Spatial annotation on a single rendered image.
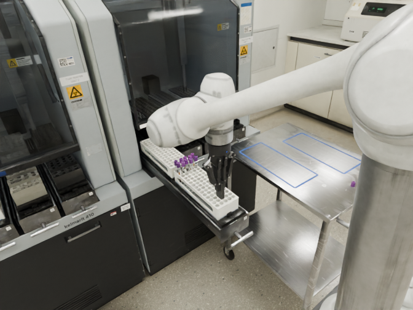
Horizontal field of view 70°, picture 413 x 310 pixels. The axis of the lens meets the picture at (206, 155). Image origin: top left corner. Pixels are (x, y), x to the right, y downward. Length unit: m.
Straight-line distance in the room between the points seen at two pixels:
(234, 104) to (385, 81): 0.37
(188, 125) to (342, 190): 0.74
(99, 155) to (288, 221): 1.13
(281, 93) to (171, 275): 1.50
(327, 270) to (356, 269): 1.12
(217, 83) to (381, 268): 0.56
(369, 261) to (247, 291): 1.38
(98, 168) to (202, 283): 0.94
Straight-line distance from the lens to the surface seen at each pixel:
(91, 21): 1.21
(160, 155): 1.33
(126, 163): 1.43
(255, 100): 0.64
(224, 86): 0.82
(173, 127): 0.72
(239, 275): 1.91
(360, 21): 3.20
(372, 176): 0.44
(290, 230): 1.79
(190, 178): 1.17
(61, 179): 1.34
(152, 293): 1.89
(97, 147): 1.33
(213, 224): 1.06
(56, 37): 1.18
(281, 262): 1.64
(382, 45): 0.33
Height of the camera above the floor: 1.57
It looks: 33 degrees down
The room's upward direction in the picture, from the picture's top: 3 degrees counter-clockwise
